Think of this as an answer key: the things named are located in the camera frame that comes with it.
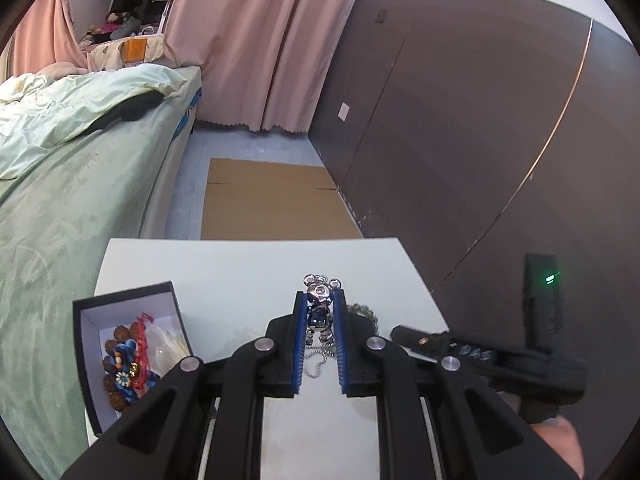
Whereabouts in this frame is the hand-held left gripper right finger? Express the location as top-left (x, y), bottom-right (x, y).
top-left (332, 287), bottom-right (578, 480)

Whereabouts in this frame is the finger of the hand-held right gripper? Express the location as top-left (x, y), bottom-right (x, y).
top-left (390, 325), bottom-right (453, 361)

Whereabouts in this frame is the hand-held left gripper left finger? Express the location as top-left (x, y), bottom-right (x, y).
top-left (62, 290), bottom-right (308, 480)

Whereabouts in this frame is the silver bear keychain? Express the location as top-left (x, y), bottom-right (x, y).
top-left (301, 273), bottom-right (344, 382)

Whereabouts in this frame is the red cord bracelet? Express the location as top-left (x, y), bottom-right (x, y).
top-left (131, 311), bottom-right (163, 382)

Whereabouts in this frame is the blue bead bracelet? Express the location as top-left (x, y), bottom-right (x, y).
top-left (111, 339), bottom-right (140, 392)

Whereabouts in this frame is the brown bead bracelet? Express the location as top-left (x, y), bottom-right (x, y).
top-left (101, 324), bottom-right (147, 405)

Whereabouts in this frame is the black box with white interior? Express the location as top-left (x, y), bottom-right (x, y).
top-left (72, 281), bottom-right (196, 435)

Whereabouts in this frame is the person's right hand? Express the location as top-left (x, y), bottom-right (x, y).
top-left (530, 416), bottom-right (586, 479)

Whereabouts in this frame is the flat brown cardboard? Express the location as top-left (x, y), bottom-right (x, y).
top-left (200, 157), bottom-right (364, 240)

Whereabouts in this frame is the bed with green sheet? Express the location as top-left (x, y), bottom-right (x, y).
top-left (0, 62), bottom-right (204, 463)

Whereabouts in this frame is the black cloth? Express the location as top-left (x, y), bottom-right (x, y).
top-left (96, 91), bottom-right (164, 129)

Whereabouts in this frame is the wide pink curtain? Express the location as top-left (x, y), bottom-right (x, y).
top-left (164, 0), bottom-right (369, 134)

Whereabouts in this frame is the pale green duvet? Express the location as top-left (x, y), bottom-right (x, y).
top-left (0, 63), bottom-right (194, 182)

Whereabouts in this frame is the orange box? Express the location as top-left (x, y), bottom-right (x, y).
top-left (121, 38), bottom-right (149, 66)

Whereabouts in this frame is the pale printed cloth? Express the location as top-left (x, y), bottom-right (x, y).
top-left (86, 35), bottom-right (169, 74)

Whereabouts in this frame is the white rack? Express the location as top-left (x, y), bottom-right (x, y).
top-left (146, 0), bottom-right (179, 37)

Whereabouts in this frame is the pile of plush toys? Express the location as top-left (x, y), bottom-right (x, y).
top-left (79, 9), bottom-right (144, 47)

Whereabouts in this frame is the narrow pink curtain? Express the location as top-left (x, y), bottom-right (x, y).
top-left (9, 0), bottom-right (89, 79)

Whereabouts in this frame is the grey bead bracelet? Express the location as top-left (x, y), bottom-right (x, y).
top-left (349, 302), bottom-right (379, 332)

